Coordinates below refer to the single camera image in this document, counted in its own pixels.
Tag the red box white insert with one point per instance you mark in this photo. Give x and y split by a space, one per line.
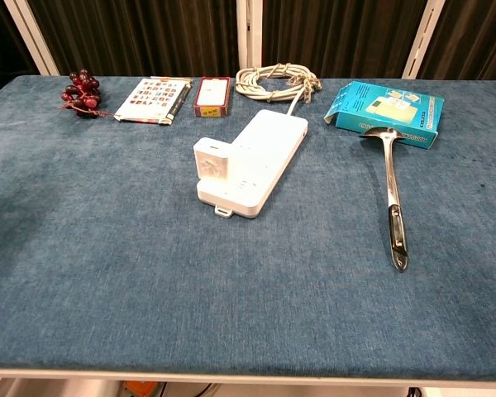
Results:
211 97

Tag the sticker sheet package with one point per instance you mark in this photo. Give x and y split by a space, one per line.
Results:
153 99

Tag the dark red grape bunch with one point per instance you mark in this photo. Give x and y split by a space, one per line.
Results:
82 93

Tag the blue table cloth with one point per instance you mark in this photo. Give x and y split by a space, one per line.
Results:
107 269

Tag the orange object under table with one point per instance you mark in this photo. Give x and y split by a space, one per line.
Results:
139 389

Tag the dark pleated curtain panel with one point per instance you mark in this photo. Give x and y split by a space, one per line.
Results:
335 37
0 41
475 37
140 37

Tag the teal cardboard box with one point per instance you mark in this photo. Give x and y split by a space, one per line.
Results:
380 107

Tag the white power strip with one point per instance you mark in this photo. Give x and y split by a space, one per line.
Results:
264 165

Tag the white frame post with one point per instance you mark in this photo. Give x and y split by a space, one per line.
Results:
31 33
423 37
249 33

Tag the white charger adapter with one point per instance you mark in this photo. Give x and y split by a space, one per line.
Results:
211 163

